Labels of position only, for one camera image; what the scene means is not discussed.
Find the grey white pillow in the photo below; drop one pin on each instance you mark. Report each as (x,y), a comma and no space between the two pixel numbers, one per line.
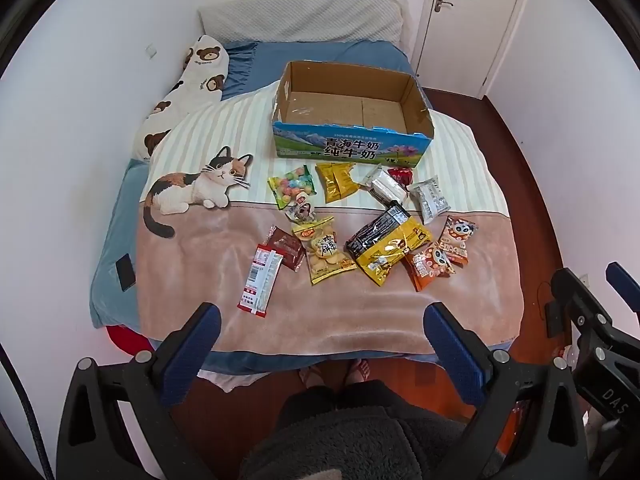
(300,17)

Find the person's left foot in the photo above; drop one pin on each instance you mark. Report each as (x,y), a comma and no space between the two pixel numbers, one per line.
(311,376)

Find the cat print blanket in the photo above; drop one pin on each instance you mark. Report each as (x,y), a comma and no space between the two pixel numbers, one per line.
(210,270)

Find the colourful candy bag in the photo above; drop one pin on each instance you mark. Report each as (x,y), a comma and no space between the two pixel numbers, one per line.
(294,186)

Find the long red white snack packet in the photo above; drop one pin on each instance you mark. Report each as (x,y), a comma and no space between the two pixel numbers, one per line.
(259,280)

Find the orange panda snack packet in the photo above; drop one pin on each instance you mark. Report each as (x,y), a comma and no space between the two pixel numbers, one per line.
(430,267)
(457,240)

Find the white wall outlet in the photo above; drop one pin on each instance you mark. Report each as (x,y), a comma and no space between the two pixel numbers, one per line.
(584,280)

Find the bear print pillow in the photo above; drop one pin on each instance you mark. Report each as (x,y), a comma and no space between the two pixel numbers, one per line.
(197,80)

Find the blue printed cardboard box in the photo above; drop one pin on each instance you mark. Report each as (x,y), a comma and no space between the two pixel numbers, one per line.
(350,142)

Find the grey white snack packet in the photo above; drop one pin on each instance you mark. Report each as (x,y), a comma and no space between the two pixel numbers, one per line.
(431,201)

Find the person's right foot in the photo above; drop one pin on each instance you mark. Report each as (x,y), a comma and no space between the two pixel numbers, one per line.
(357,374)

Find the person's foot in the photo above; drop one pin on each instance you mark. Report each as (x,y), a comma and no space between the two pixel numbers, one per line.
(311,376)
(357,374)

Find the gold yellow snack packet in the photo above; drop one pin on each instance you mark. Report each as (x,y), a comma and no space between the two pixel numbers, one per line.
(337,182)

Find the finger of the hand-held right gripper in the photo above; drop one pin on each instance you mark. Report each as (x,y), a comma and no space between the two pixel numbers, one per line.
(575,295)
(622,285)

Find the white wall switch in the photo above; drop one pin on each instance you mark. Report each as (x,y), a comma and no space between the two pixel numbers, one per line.
(151,51)

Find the white cloth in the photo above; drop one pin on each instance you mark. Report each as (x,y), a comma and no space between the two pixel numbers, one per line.
(235,380)

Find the silver snack packet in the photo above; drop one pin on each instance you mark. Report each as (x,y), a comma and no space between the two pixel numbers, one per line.
(387,186)

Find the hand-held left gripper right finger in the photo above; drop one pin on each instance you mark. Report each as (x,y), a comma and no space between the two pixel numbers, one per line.
(450,350)

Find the yellow biscuit bag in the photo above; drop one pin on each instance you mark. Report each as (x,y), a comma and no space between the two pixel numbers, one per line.
(325,252)

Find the black phone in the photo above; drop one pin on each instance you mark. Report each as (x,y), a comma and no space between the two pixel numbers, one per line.
(125,272)

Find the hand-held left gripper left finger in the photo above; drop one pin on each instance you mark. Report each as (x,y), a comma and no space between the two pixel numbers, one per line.
(195,350)

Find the black yellow snack bag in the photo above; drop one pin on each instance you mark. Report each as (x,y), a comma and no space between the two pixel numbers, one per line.
(387,245)

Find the white door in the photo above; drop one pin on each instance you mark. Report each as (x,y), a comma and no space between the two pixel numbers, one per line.
(475,20)

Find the dark brown snack packet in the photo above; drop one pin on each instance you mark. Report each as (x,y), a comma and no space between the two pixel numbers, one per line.
(286,249)

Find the small brown white snack packet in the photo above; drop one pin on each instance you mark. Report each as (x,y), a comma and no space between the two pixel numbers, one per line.
(301,211)

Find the red round object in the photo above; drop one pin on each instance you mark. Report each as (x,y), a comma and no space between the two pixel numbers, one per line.
(127,340)

